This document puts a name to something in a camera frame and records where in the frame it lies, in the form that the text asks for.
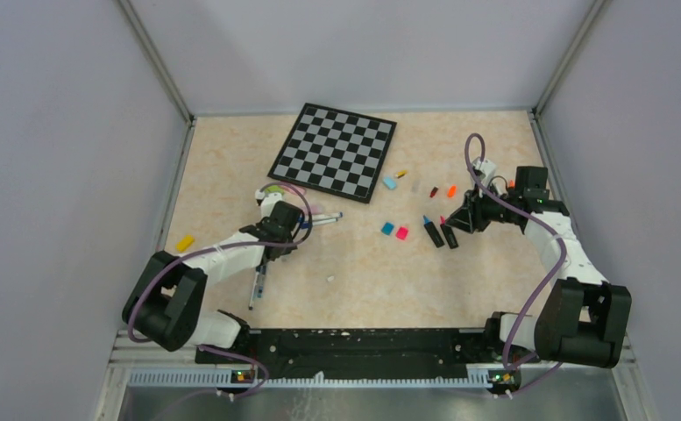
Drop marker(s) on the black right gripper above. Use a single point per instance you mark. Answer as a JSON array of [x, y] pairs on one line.
[[464, 218]]

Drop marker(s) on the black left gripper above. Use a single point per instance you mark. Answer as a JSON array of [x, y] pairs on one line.
[[288, 249]]

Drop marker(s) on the black highlighter blue cap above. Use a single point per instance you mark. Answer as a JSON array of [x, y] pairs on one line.
[[431, 230]]

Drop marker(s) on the pink cap of highlighter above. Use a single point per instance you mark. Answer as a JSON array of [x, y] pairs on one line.
[[402, 233]]

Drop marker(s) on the blue cap of highlighter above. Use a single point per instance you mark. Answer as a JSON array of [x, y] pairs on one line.
[[388, 229]]

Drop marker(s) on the light blue highlighter cap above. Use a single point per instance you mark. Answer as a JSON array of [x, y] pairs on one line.
[[390, 183]]

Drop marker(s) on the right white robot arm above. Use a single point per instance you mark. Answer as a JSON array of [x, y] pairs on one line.
[[585, 317]]

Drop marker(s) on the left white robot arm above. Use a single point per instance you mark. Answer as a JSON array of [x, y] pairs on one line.
[[166, 304]]

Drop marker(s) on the black grey chessboard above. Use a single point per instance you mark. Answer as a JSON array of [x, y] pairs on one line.
[[340, 153]]

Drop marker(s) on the yellow highlighter cap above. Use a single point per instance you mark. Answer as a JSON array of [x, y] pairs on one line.
[[184, 243]]

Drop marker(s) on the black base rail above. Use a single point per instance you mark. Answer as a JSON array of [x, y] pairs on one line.
[[459, 345]]

